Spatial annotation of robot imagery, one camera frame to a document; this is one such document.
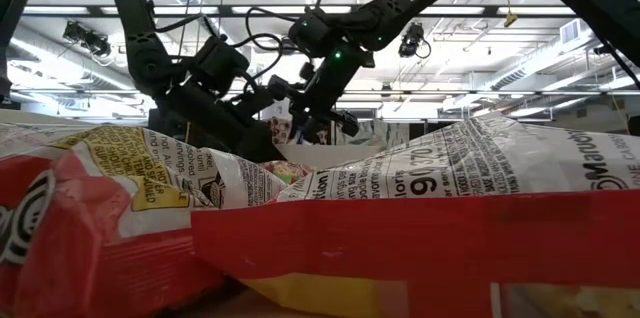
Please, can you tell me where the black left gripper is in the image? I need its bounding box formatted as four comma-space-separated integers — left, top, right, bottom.
164, 75, 286, 163

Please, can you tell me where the yellow ramen noodle pack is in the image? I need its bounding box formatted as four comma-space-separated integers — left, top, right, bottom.
259, 159, 316, 187

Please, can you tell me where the red ramen noodle pack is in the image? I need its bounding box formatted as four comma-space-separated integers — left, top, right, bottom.
0, 122, 289, 318
191, 110, 640, 318

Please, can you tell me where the patterned curtain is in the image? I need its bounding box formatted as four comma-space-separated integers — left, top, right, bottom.
260, 115, 297, 145

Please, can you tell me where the black hanging spotlight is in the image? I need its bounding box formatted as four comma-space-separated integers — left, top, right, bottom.
398, 21, 432, 60

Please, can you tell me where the black track spotlight cluster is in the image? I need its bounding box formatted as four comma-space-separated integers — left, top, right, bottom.
62, 20, 114, 58

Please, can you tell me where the ceiling air vent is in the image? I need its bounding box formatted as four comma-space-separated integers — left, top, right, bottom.
559, 18, 582, 47

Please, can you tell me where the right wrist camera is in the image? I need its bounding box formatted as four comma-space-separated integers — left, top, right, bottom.
267, 74, 304, 103

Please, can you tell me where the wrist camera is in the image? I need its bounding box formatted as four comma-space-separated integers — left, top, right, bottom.
192, 36, 250, 92
267, 74, 304, 103

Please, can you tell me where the marbled wall panel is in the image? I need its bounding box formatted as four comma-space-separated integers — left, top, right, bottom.
335, 120, 411, 148

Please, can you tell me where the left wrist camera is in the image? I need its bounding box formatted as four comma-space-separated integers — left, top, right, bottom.
192, 36, 250, 92

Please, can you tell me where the yellow hanging cord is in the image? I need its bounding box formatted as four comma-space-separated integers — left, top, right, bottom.
503, 0, 519, 29

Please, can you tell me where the silver air duct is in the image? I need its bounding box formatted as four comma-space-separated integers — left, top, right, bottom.
442, 17, 640, 112
7, 20, 151, 109

